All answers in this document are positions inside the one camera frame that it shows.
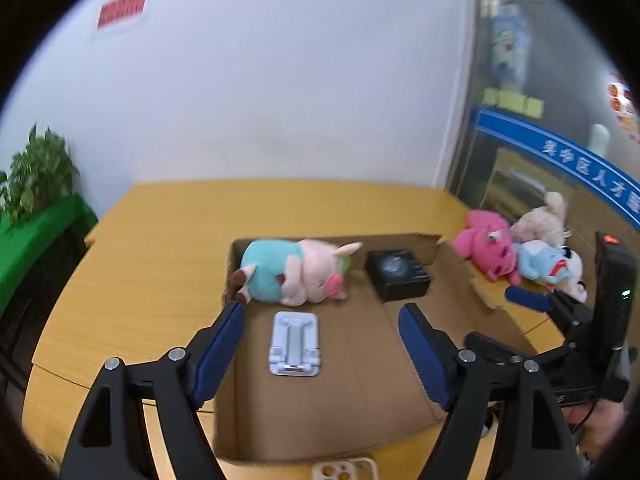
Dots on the white phone stand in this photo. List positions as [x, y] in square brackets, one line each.
[295, 345]

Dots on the red wall sign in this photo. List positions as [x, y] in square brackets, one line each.
[123, 9]

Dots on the red orange window stickers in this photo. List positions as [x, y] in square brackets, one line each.
[622, 105]

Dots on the potted green plant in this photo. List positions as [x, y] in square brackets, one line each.
[40, 170]

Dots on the person's right hand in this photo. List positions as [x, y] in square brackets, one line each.
[600, 430]

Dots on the cartoon poster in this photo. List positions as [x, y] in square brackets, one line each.
[509, 42]

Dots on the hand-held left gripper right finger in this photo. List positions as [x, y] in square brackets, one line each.
[425, 355]

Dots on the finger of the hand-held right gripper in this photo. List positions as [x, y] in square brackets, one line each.
[495, 347]
[530, 299]

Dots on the white plush toy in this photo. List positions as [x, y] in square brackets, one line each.
[575, 270]

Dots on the pink plush toy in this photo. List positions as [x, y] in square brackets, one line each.
[487, 245]

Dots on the wooden desktop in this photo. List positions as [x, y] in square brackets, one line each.
[150, 260]

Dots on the green cloth covered table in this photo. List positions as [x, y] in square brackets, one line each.
[35, 240]

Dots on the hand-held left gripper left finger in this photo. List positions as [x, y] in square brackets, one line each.
[220, 355]

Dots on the pig plush toy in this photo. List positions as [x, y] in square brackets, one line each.
[295, 275]

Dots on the blue plush toy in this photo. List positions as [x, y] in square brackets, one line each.
[537, 260]

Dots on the yellow sticky notes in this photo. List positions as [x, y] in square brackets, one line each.
[512, 102]

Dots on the black box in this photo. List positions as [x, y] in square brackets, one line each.
[400, 275]

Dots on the cardboard box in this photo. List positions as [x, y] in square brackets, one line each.
[340, 400]

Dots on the beige plush toy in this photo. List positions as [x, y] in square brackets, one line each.
[540, 220]

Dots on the clear phone case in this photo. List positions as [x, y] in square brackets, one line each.
[345, 470]

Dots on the blue band on glass door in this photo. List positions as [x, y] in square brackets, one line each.
[550, 152]

